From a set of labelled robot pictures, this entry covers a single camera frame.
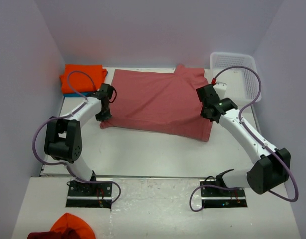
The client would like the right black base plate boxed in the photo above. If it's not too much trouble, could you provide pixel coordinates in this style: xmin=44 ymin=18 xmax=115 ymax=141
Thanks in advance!
xmin=200 ymin=187 xmax=248 ymax=209

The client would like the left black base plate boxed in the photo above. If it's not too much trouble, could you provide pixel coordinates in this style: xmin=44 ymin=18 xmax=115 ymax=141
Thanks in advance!
xmin=65 ymin=180 xmax=112 ymax=209

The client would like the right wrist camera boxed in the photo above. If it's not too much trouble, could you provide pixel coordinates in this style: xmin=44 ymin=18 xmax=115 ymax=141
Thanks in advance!
xmin=213 ymin=82 xmax=227 ymax=99

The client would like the folded orange t shirt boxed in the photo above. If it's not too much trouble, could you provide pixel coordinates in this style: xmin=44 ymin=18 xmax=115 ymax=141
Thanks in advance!
xmin=60 ymin=64 xmax=107 ymax=94

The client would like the pink t shirt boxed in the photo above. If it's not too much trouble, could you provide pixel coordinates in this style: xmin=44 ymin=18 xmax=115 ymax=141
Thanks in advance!
xmin=100 ymin=65 xmax=212 ymax=142

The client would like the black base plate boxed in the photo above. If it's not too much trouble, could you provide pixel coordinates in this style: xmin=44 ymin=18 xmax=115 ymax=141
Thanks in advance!
xmin=200 ymin=187 xmax=248 ymax=209
xmin=65 ymin=180 xmax=112 ymax=209

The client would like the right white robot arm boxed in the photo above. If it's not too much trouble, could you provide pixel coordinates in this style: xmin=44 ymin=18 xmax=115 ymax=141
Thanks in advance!
xmin=196 ymin=84 xmax=291 ymax=196

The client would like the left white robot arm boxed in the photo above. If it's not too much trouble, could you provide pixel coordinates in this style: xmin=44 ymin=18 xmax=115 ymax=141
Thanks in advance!
xmin=44 ymin=83 xmax=117 ymax=196

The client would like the orange cloth at front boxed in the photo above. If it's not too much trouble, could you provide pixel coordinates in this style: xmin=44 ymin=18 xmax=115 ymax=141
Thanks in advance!
xmin=50 ymin=213 xmax=96 ymax=239

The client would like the dark red cloth at front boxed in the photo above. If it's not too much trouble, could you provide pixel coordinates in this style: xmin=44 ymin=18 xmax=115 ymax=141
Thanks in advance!
xmin=27 ymin=229 xmax=80 ymax=239

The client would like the folded blue t shirt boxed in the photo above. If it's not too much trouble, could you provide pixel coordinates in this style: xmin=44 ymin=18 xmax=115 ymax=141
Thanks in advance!
xmin=60 ymin=69 xmax=107 ymax=97

